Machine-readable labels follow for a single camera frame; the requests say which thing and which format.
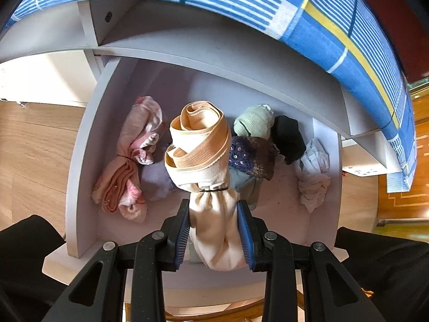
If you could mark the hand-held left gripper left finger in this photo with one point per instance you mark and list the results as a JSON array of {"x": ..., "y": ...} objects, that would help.
[{"x": 181, "y": 239}]

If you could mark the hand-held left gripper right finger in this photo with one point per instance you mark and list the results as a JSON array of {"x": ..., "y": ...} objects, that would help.
[{"x": 246, "y": 241}]

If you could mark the grey cloth bundle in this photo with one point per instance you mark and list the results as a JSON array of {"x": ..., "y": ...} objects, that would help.
[{"x": 246, "y": 187}]

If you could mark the lavender cloth bundle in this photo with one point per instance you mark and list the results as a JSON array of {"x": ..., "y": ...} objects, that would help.
[{"x": 156, "y": 181}]

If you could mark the pink sock bundle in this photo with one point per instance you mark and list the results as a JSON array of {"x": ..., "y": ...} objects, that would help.
[{"x": 124, "y": 181}]

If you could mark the beige cloth bundle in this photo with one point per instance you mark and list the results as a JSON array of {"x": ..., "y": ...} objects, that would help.
[{"x": 207, "y": 161}]

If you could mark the white cloth bundle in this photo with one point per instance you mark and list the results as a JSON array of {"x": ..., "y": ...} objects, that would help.
[{"x": 313, "y": 181}]

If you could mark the black sock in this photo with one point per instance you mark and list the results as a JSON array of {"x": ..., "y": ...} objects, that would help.
[{"x": 288, "y": 137}]

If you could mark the pale green sock bundle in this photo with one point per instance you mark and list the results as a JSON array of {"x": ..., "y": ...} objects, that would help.
[{"x": 251, "y": 124}]

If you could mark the grey white drawer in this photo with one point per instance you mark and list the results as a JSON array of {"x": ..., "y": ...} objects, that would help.
[{"x": 207, "y": 87}]

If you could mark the dark patterned cloth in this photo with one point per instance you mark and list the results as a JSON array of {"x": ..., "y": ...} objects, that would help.
[{"x": 251, "y": 157}]

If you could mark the person's right leg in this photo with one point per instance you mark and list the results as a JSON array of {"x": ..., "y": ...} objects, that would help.
[{"x": 392, "y": 275}]

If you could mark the person's leg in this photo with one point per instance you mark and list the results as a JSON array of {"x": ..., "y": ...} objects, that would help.
[
  {"x": 392, "y": 275},
  {"x": 26, "y": 258}
]

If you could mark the person's left leg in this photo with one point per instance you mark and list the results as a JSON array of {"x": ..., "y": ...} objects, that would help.
[{"x": 26, "y": 258}]

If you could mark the orange wooden cabinet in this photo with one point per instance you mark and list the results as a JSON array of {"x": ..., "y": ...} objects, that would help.
[{"x": 420, "y": 124}]

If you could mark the blue striped bedsheet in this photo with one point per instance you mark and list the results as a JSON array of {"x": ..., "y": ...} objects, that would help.
[{"x": 335, "y": 40}]

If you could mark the dark brown wooden headboard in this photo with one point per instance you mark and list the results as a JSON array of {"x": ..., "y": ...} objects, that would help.
[{"x": 395, "y": 23}]

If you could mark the white bed frame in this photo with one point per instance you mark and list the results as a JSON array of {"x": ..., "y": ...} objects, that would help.
[{"x": 201, "y": 40}]

